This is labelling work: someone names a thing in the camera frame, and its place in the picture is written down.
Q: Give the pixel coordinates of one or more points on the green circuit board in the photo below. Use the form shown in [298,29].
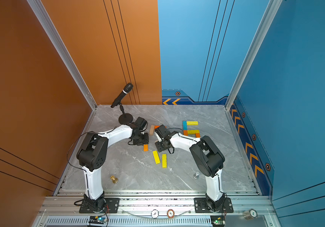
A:
[97,220]
[217,221]

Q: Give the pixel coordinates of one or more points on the beige wooden block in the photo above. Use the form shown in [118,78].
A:
[151,131]

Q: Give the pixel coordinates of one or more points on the aluminium corner post right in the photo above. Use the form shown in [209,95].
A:
[260,34]

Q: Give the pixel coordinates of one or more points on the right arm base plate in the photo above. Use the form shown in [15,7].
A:
[206,205]

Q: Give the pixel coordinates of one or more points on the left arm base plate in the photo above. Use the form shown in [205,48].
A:
[101,205]

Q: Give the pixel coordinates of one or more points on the aluminium corner post left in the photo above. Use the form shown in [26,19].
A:
[52,33]

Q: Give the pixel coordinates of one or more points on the brass chess piece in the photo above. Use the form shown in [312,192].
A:
[114,179]

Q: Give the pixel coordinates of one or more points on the aluminium front rail frame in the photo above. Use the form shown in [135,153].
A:
[133,208]

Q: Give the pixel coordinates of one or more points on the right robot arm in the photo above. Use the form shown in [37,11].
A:
[208,158]

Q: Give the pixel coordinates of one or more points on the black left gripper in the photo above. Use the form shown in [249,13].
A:
[146,142]

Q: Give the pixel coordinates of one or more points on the silver tape roll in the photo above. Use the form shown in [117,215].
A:
[250,214]

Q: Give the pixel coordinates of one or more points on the right green circuit board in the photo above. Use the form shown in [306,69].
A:
[217,221]

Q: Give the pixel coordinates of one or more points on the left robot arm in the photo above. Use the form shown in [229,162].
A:
[93,152]

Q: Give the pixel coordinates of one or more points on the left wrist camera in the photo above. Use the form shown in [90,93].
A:
[141,123]

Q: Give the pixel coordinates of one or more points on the copper tape roll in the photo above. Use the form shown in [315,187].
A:
[170,213]

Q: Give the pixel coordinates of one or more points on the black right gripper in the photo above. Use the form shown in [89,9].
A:
[159,148]

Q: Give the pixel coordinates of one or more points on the yellow block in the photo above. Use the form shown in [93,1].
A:
[192,123]
[164,161]
[156,157]
[193,131]

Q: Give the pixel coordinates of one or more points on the left green circuit board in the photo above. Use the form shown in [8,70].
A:
[97,220]

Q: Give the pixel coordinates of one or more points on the silver chess piece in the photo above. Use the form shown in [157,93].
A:
[196,175]

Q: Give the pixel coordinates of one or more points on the aluminium corner post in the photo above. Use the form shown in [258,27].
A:
[52,33]
[260,34]

